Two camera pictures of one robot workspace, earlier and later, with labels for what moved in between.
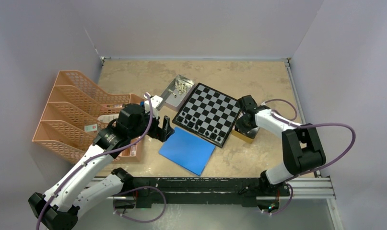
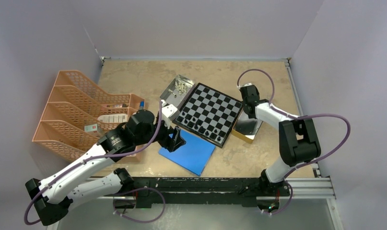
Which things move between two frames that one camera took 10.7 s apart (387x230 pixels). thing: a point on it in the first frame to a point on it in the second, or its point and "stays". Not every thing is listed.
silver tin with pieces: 177,94 stays
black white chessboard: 209,114 stays
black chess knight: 213,136 stays
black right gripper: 239,125 to 243,102
